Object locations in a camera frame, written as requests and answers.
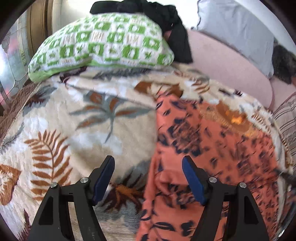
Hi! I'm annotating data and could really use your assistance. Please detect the orange black floral garment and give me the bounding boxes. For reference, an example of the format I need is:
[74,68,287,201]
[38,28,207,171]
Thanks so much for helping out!
[137,94,279,240]

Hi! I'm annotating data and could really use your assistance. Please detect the beige leaf-print fleece blanket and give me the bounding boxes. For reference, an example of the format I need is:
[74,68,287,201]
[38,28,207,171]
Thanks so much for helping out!
[1,64,291,240]

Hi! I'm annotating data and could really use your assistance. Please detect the striped pillow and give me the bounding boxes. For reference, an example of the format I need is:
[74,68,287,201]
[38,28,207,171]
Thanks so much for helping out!
[273,93,295,172]

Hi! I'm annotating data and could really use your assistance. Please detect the dark furry object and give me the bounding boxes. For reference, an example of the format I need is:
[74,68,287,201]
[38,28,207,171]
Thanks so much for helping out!
[272,45,295,84]

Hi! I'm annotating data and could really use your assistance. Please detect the wooden framed glass window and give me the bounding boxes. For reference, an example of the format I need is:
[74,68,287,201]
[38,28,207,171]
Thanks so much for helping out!
[1,1,54,115]

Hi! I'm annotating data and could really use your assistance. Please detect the green white patterned pillow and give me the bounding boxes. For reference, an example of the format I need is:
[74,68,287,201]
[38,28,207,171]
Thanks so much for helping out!
[28,13,174,83]

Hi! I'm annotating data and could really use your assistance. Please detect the grey pillow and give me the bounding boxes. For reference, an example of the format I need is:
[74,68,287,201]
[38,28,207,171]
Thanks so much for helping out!
[196,1,274,78]

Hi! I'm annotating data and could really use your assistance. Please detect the black cloth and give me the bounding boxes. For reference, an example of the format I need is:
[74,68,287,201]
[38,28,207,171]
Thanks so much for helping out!
[90,1,193,64]

